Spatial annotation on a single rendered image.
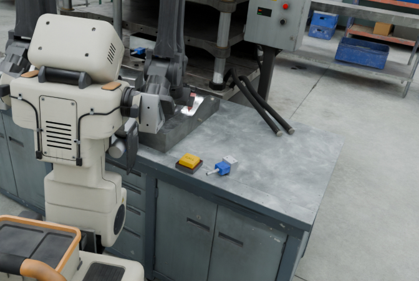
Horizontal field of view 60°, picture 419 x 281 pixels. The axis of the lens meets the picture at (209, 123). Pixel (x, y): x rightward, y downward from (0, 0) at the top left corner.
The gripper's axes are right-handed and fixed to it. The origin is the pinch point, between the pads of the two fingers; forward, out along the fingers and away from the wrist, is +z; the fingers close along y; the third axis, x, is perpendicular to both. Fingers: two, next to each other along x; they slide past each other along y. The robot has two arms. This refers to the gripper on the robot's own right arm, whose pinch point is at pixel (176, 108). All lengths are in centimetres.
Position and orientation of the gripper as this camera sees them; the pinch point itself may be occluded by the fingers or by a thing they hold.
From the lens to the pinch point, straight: 143.3
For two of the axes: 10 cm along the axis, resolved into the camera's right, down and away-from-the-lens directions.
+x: -1.7, 8.1, -5.6
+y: -9.8, -1.5, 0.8
